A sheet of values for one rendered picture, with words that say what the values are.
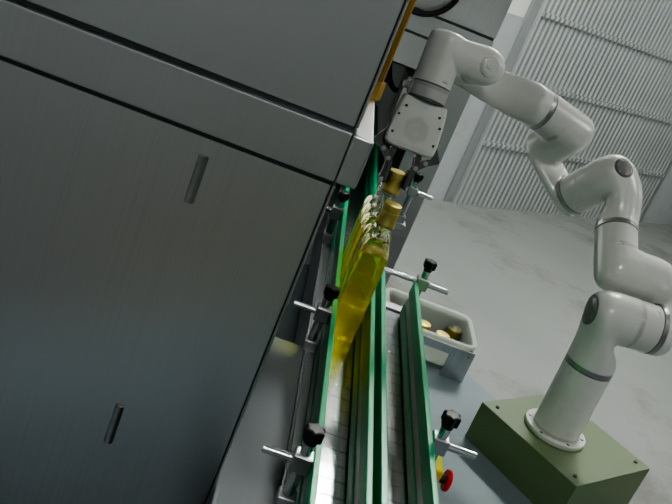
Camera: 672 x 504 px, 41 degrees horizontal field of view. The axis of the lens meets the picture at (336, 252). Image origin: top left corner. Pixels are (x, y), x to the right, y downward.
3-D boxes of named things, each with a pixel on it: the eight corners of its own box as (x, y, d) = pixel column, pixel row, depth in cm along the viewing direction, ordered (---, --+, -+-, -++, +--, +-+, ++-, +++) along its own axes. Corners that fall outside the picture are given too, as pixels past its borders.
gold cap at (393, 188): (381, 185, 174) (389, 165, 172) (398, 192, 174) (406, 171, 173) (381, 191, 170) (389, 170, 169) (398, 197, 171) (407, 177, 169)
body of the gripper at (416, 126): (405, 84, 165) (383, 141, 166) (456, 104, 166) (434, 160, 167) (400, 86, 173) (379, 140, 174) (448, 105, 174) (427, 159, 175)
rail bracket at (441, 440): (409, 473, 138) (444, 403, 134) (453, 488, 139) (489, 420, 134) (410, 488, 135) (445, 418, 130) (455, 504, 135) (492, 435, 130)
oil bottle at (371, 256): (325, 321, 173) (365, 226, 166) (352, 331, 174) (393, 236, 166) (323, 335, 168) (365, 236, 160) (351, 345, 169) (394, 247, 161)
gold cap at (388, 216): (397, 229, 163) (406, 208, 161) (385, 230, 160) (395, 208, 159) (383, 220, 165) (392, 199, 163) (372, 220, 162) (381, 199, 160)
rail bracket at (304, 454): (245, 484, 121) (278, 405, 116) (292, 500, 122) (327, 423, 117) (241, 503, 118) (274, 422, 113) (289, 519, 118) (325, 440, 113)
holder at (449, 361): (350, 309, 215) (362, 281, 212) (455, 347, 217) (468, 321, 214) (347, 342, 199) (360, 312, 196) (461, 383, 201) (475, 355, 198)
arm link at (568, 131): (554, 147, 169) (499, 180, 180) (629, 199, 177) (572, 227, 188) (559, 84, 177) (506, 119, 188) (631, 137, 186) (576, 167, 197)
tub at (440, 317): (371, 314, 215) (385, 284, 212) (457, 346, 217) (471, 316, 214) (370, 348, 199) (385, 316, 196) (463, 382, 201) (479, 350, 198)
